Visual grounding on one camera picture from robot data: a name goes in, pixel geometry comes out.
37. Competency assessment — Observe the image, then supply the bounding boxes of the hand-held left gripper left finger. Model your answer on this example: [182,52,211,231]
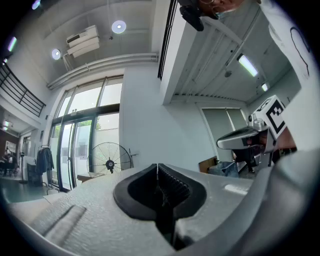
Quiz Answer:
[8,163,176,256]

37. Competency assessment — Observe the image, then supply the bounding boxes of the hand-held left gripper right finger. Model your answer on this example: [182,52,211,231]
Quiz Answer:
[157,163,255,251]

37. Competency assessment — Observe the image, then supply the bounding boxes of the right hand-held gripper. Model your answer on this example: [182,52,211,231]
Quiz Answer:
[216,94,287,168]

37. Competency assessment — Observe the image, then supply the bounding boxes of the person's right forearm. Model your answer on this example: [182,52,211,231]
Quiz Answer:
[276,126,298,154]

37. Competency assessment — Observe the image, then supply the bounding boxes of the grey roller blind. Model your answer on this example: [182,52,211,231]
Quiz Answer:
[201,107,248,162]

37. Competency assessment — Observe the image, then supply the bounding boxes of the clear plastic bag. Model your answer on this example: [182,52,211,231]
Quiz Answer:
[208,161,240,179]

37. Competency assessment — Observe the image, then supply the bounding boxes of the wooden board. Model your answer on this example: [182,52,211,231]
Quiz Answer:
[198,156,218,175]

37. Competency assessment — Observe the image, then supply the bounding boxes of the black standing fan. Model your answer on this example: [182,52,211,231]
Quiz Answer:
[86,141,133,180]

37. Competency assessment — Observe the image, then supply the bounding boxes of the dark coat on rack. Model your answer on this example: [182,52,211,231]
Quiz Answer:
[34,144,55,187]

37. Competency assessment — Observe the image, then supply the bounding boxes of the person's white printed shirt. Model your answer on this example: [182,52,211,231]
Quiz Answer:
[258,0,320,151]

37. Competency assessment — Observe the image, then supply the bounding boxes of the person's head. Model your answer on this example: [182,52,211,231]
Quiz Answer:
[199,0,262,21]

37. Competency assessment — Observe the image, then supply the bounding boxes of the white ceiling pipes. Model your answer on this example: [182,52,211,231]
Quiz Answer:
[46,51,160,91]

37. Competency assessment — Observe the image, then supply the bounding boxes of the black balcony railing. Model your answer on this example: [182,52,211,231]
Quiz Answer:
[0,58,47,118]

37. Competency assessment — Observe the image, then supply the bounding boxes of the white air conditioner unit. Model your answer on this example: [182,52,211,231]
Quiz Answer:
[66,24,101,59]

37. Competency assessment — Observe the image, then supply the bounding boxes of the glass door with dark frame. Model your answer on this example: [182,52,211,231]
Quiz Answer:
[48,74,125,193]

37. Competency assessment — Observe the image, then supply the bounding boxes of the black head-mounted camera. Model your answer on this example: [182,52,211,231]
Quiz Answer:
[178,0,221,32]

